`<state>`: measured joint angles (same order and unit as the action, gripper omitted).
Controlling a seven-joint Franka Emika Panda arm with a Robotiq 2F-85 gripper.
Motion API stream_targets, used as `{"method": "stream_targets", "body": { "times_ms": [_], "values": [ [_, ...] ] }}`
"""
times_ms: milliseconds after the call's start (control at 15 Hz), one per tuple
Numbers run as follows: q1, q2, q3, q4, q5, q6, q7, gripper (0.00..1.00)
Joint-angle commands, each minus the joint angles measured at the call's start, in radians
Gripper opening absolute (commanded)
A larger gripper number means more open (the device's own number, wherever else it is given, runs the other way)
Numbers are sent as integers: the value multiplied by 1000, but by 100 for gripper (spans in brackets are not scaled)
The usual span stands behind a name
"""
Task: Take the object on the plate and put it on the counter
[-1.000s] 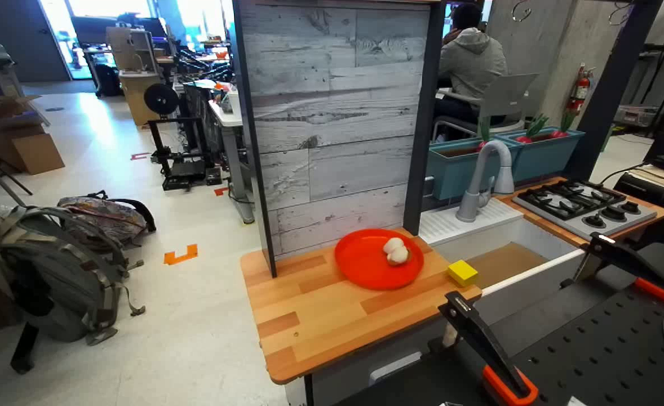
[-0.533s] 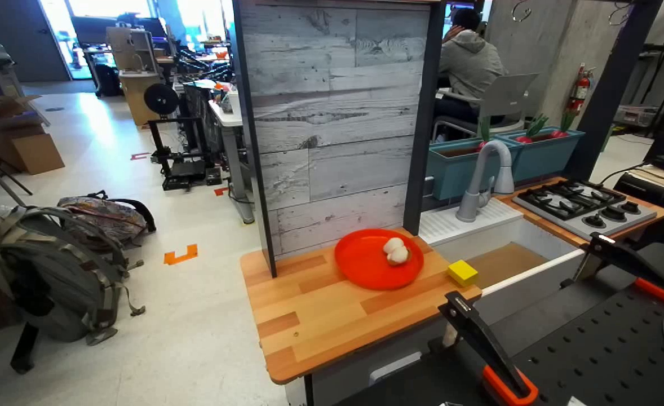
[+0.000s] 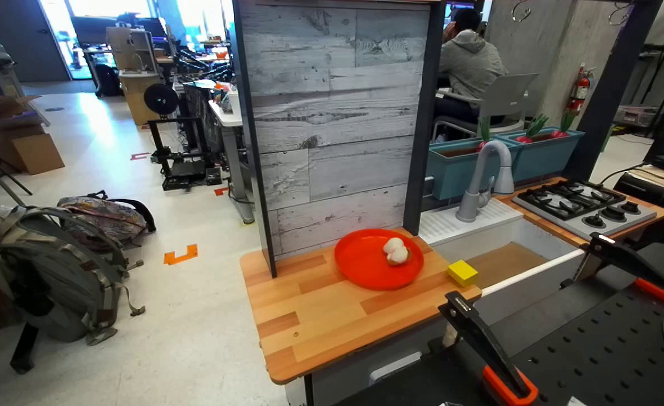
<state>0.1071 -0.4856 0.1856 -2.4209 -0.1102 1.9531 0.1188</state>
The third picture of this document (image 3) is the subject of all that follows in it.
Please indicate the grey office chair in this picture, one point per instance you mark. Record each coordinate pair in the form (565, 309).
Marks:
(507, 96)

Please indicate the black clamp orange grips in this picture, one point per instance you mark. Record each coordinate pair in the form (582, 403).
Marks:
(625, 259)
(478, 332)

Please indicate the stack of cardboard boxes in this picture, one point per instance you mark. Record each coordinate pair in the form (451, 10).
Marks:
(22, 141)

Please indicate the white toy mushroom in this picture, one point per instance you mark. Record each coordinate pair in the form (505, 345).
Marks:
(397, 251)

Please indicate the red fire extinguisher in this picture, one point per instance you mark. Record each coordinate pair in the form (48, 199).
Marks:
(579, 90)

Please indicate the toy stove cooktop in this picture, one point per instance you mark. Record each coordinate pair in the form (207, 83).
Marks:
(569, 200)

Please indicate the patterned backpack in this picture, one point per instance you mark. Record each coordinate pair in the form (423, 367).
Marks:
(106, 217)

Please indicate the grey backpack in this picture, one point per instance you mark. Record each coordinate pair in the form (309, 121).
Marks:
(44, 276)

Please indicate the toy kitchen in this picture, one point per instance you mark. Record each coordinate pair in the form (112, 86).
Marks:
(337, 113)

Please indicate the grey toy tap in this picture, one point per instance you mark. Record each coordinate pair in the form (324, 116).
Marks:
(481, 169)

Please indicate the black stove knob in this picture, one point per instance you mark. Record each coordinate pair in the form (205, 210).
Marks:
(630, 207)
(594, 220)
(613, 213)

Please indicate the yellow block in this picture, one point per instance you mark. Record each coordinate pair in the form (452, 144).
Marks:
(461, 273)

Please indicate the person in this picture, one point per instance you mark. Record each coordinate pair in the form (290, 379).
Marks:
(470, 62)

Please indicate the white desk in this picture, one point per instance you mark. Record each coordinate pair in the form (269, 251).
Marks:
(230, 135)

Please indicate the white toy sink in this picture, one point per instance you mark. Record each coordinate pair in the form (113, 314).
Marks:
(507, 259)

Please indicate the black 3d printer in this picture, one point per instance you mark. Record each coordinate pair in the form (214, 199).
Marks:
(182, 163)

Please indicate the teal planter box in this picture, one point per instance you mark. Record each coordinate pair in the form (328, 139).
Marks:
(543, 155)
(450, 169)

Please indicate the red plate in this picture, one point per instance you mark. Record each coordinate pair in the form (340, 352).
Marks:
(360, 259)

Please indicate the beige cabinet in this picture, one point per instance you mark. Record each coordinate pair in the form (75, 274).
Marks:
(134, 73)

